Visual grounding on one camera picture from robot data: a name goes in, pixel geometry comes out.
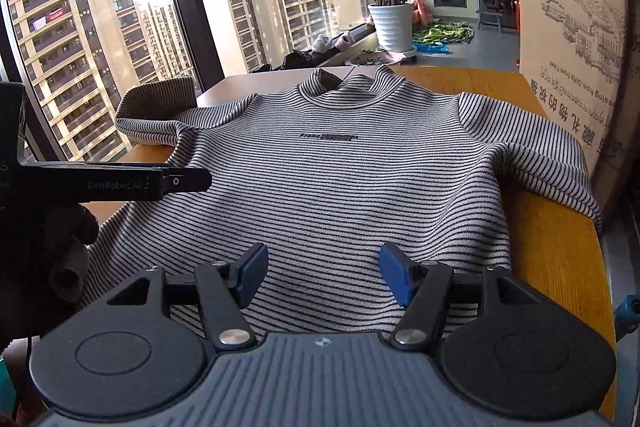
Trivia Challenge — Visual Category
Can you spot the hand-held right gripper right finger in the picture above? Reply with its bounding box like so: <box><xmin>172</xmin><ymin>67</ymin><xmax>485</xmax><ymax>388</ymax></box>
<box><xmin>379</xmin><ymin>242</ymin><xmax>538</xmax><ymax>352</ymax></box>

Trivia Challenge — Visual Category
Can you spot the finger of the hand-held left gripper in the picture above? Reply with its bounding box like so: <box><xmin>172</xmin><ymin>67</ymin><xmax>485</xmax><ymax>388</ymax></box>
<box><xmin>150</xmin><ymin>166</ymin><xmax>212</xmax><ymax>196</ymax></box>

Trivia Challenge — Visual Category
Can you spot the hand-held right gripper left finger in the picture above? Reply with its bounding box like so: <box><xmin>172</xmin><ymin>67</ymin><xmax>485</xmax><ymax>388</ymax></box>
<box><xmin>102</xmin><ymin>242</ymin><xmax>271</xmax><ymax>353</ymax></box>

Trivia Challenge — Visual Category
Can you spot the striped sweater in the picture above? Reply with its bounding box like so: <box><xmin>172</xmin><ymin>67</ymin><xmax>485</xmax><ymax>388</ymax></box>
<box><xmin>75</xmin><ymin>68</ymin><xmax>602</xmax><ymax>343</ymax></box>

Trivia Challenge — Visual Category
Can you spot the person's left hand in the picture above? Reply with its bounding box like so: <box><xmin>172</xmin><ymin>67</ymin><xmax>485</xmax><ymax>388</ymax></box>
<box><xmin>0</xmin><ymin>204</ymin><xmax>100</xmax><ymax>348</ymax></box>

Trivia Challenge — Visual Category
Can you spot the pink basin with vegetables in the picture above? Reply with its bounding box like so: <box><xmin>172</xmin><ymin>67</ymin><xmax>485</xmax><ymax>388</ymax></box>
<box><xmin>347</xmin><ymin>49</ymin><xmax>413</xmax><ymax>68</ymax></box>

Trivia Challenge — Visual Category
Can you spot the pile of green vegetables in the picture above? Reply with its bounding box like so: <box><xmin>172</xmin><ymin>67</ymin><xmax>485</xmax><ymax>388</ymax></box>
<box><xmin>412</xmin><ymin>22</ymin><xmax>473</xmax><ymax>45</ymax></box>

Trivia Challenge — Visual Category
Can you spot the white ribbed plant pot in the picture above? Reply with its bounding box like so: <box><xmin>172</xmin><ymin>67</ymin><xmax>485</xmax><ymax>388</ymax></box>
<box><xmin>367</xmin><ymin>2</ymin><xmax>418</xmax><ymax>60</ymax></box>

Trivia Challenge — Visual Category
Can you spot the orange plastic bag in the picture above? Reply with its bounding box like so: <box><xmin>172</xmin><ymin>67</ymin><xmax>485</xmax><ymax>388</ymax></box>
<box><xmin>412</xmin><ymin>0</ymin><xmax>433</xmax><ymax>28</ymax></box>

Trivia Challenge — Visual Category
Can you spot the large printed cardboard box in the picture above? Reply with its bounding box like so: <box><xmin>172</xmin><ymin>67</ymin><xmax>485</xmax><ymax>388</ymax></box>
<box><xmin>510</xmin><ymin>0</ymin><xmax>640</xmax><ymax>212</ymax></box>

